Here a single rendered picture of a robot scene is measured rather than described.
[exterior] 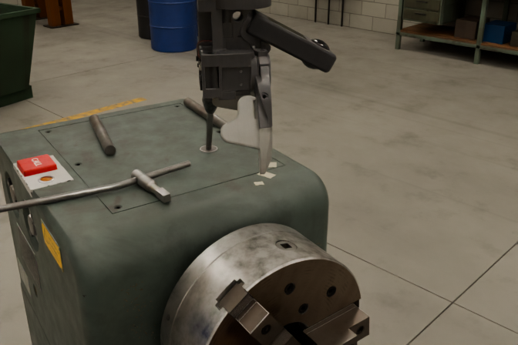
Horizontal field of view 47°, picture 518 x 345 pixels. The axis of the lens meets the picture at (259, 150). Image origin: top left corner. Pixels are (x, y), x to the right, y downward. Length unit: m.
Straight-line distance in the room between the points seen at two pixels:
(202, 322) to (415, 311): 2.06
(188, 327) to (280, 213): 0.27
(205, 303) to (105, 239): 0.18
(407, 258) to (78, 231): 2.45
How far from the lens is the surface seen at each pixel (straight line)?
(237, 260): 0.89
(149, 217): 0.97
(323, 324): 0.98
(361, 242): 3.31
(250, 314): 0.85
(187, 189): 1.05
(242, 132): 0.69
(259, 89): 0.68
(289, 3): 9.64
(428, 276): 3.11
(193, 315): 0.89
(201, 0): 0.69
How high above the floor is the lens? 1.72
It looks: 23 degrees down
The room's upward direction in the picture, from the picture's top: straight up
